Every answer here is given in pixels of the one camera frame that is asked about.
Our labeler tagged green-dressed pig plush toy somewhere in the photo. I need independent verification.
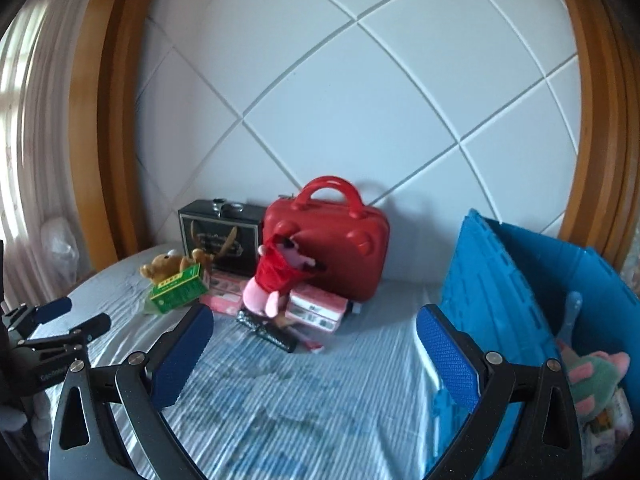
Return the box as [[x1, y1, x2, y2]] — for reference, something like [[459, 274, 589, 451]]
[[558, 339, 630, 425]]

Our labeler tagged brown bear plush toy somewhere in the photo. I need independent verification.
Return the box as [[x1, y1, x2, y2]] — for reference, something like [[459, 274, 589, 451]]
[[139, 248, 215, 285]]

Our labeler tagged pink tissue pack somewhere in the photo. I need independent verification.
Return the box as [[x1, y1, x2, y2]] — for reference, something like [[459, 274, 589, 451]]
[[200, 271, 248, 318]]

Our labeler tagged red-dressed pig plush toy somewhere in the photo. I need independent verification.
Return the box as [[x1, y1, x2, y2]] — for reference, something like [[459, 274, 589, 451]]
[[243, 234, 326, 318]]

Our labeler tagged pink white labelled box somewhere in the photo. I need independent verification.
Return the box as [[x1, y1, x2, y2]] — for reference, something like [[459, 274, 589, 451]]
[[285, 284, 350, 333]]

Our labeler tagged white green medicine box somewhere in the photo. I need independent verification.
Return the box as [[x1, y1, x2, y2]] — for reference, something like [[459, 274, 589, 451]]
[[582, 388, 634, 479]]

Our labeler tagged blue plastic scoop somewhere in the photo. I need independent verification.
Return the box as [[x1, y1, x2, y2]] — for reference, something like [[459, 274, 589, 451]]
[[558, 290, 584, 346]]

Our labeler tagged blue plastic crate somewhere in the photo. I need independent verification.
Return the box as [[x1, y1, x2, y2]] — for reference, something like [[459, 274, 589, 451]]
[[429, 211, 639, 479]]

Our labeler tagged striped blue table cloth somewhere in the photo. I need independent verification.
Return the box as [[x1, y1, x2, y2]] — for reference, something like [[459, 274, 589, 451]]
[[29, 242, 452, 480]]

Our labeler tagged black gift box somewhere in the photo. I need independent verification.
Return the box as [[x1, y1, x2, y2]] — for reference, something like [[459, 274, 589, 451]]
[[178, 200, 266, 278]]

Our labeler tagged metal hip flask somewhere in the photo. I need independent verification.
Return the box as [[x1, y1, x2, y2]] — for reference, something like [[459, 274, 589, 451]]
[[212, 198, 244, 217]]

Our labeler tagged red bear suitcase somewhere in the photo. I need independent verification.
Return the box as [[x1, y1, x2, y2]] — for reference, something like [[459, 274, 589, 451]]
[[262, 176, 390, 304]]

